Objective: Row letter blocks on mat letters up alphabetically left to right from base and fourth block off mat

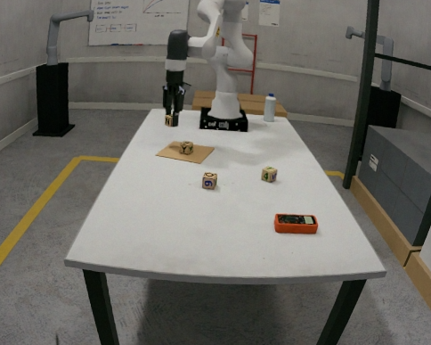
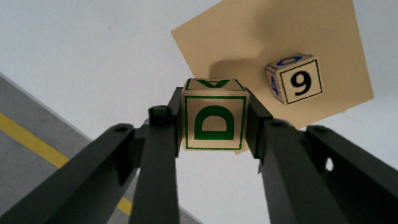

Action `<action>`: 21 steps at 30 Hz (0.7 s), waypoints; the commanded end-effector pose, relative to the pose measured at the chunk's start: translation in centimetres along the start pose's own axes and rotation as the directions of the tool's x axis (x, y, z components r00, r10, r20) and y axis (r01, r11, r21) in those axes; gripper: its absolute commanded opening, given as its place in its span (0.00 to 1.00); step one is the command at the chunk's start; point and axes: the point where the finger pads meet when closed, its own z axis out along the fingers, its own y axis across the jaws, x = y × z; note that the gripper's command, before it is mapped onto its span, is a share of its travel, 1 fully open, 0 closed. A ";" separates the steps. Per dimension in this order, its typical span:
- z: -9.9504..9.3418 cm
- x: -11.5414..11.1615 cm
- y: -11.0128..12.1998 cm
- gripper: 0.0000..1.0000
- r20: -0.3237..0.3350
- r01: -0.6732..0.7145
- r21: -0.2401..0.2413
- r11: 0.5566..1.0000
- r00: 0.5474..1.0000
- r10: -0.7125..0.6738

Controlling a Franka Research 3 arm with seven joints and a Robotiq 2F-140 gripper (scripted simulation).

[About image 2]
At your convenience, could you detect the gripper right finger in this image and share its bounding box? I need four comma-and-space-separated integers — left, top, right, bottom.
244, 87, 398, 224

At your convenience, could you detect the tan square mat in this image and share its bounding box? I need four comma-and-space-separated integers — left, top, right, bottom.
170, 0, 374, 130

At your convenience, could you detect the white number block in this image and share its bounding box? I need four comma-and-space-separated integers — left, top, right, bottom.
265, 54, 323, 107

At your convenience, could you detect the wooden letter block with green d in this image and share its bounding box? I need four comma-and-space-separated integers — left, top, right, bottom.
180, 78, 250, 152

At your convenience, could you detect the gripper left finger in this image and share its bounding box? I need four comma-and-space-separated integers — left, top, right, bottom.
0, 87, 183, 224

